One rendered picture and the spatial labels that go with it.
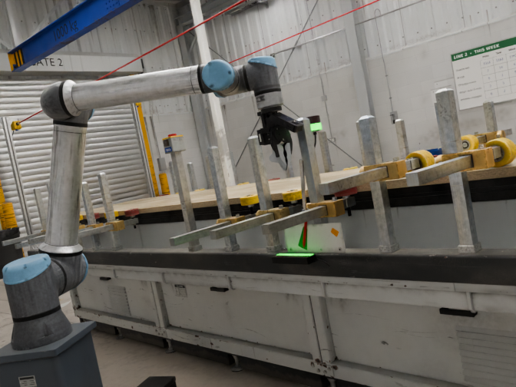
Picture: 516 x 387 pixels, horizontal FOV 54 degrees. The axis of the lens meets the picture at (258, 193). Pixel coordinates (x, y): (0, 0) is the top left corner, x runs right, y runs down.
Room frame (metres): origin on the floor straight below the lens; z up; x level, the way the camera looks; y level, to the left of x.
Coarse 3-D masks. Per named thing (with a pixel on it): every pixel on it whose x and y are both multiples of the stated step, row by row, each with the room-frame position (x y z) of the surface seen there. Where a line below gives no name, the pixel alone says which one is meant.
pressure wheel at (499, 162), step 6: (498, 138) 1.44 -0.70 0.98; (504, 138) 1.44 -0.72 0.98; (486, 144) 1.44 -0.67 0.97; (492, 144) 1.42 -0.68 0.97; (498, 144) 1.41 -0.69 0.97; (504, 144) 1.40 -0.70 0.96; (510, 144) 1.41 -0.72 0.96; (504, 150) 1.40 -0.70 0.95; (510, 150) 1.39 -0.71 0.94; (504, 156) 1.40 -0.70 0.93; (510, 156) 1.40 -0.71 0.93; (498, 162) 1.42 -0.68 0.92; (504, 162) 1.41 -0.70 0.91; (510, 162) 1.43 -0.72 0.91
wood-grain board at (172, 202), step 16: (320, 176) 2.63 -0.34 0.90; (336, 176) 2.39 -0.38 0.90; (480, 176) 1.45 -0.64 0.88; (496, 176) 1.41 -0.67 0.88; (512, 176) 1.38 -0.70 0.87; (192, 192) 3.69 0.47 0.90; (208, 192) 3.22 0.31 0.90; (240, 192) 2.57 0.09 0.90; (256, 192) 2.34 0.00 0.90; (272, 192) 2.15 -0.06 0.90; (96, 208) 4.15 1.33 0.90; (128, 208) 3.13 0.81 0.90; (144, 208) 2.82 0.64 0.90; (160, 208) 2.70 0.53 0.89; (176, 208) 2.59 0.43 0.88
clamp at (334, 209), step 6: (306, 204) 1.72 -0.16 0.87; (312, 204) 1.69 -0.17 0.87; (318, 204) 1.67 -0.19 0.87; (324, 204) 1.65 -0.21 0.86; (330, 204) 1.63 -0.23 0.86; (336, 204) 1.63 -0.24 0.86; (342, 204) 1.65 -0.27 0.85; (330, 210) 1.64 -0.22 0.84; (336, 210) 1.63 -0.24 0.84; (342, 210) 1.65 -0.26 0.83; (324, 216) 1.66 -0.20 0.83; (330, 216) 1.64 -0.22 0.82; (336, 216) 1.62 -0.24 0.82
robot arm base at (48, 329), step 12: (48, 312) 1.61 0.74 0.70; (60, 312) 1.66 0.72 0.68; (24, 324) 1.59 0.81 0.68; (36, 324) 1.59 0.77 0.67; (48, 324) 1.60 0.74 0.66; (60, 324) 1.63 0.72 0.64; (12, 336) 1.62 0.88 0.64; (24, 336) 1.57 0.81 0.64; (36, 336) 1.57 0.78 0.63; (48, 336) 1.58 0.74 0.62; (60, 336) 1.61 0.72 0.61; (12, 348) 1.60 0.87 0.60; (24, 348) 1.57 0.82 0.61
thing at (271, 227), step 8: (344, 200) 1.72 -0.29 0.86; (352, 200) 1.75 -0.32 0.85; (312, 208) 1.64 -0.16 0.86; (320, 208) 1.63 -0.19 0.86; (288, 216) 1.56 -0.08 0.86; (296, 216) 1.55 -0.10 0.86; (304, 216) 1.57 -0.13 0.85; (312, 216) 1.60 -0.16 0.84; (320, 216) 1.62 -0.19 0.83; (264, 224) 1.47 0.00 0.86; (272, 224) 1.47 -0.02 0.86; (280, 224) 1.50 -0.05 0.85; (288, 224) 1.52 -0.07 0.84; (296, 224) 1.54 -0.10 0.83; (264, 232) 1.47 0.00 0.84; (272, 232) 1.47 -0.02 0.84
